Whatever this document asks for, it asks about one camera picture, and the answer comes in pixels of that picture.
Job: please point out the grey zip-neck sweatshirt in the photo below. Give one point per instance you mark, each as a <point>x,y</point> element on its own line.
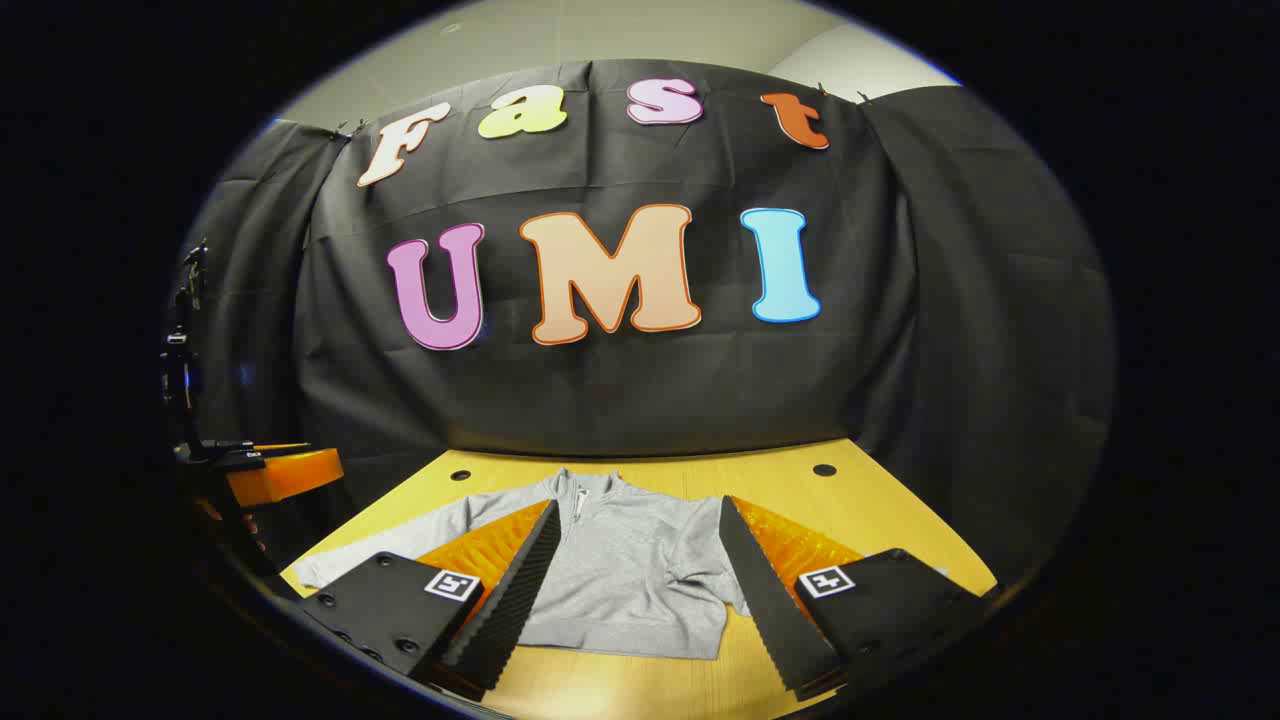
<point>630,570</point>

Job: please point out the black backdrop cloth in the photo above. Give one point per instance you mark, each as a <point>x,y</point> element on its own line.
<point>620,400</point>

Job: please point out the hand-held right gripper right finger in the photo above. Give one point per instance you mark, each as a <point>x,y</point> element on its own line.
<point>775,600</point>

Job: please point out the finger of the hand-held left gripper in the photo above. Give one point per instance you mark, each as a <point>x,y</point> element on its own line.
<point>285,477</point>

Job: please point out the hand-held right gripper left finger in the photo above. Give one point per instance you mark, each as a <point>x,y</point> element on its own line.
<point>505,610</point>

